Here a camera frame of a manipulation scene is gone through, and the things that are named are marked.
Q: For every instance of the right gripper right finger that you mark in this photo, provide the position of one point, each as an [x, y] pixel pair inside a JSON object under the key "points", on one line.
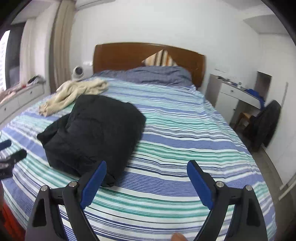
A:
{"points": [[247, 222]]}

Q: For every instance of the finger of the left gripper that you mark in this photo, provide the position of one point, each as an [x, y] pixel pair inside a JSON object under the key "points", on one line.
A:
{"points": [[5, 144], [7, 164]]}

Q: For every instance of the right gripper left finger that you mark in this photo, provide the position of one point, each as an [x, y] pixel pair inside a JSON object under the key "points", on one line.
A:
{"points": [[45, 222]]}

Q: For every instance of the black puffer jacket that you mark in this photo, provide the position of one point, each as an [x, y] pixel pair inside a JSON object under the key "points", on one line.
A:
{"points": [[98, 128]]}

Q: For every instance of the white drawer cabinet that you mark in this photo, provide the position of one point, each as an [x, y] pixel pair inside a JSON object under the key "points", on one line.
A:
{"points": [[17, 103]]}

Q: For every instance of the cream knitted garment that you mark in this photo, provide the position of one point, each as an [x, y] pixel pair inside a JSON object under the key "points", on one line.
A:
{"points": [[69, 91]]}

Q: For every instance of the beige curtain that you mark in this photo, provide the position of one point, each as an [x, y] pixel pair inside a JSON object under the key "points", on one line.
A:
{"points": [[59, 63]]}

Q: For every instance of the white sheer curtain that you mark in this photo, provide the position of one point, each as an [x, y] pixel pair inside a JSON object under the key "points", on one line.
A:
{"points": [[27, 52]]}

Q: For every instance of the striped bed sheet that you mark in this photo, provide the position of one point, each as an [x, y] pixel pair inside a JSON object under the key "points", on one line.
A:
{"points": [[154, 197]]}

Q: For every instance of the black coat on chair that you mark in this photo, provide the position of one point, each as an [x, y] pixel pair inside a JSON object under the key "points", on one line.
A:
{"points": [[262, 127]]}

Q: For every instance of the white round heater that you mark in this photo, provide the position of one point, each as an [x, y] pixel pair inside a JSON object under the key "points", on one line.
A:
{"points": [[78, 73]]}

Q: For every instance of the wooden chair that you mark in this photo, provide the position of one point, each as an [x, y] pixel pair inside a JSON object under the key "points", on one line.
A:
{"points": [[243, 121]]}

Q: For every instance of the blue cloth on desk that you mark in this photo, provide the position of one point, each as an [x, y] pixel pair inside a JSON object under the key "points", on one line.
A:
{"points": [[257, 95]]}

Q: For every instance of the white desk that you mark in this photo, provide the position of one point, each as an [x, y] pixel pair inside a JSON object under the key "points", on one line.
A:
{"points": [[225, 97]]}

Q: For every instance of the wooden headboard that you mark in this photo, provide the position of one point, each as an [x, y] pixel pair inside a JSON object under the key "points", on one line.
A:
{"points": [[124, 56]]}

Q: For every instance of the blue checked duvet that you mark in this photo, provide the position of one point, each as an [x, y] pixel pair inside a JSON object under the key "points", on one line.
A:
{"points": [[157, 75]]}

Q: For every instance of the striped pillow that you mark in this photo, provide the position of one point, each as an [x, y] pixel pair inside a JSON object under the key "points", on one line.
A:
{"points": [[161, 58]]}

